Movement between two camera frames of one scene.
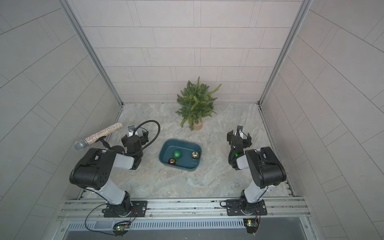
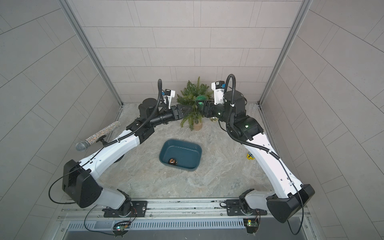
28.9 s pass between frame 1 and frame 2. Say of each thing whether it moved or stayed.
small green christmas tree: stayed
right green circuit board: stayed
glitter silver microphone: stayed
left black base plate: stayed
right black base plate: stayed
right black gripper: moved
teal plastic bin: stayed
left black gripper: moved
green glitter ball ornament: moved
